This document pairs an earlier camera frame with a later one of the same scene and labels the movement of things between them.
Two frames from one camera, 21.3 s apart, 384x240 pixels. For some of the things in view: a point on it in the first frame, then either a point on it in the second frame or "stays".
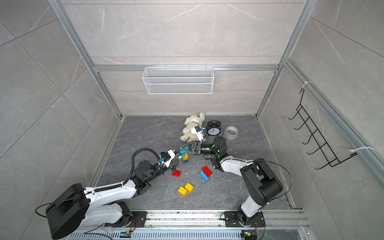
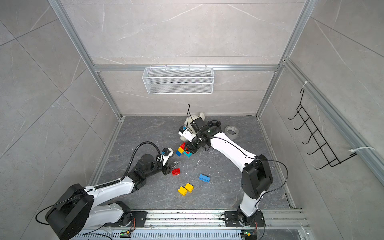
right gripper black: (196, 148) -> (191, 148)
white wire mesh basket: (178, 80) stays
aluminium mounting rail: (275, 219) stays
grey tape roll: (231, 132) stays
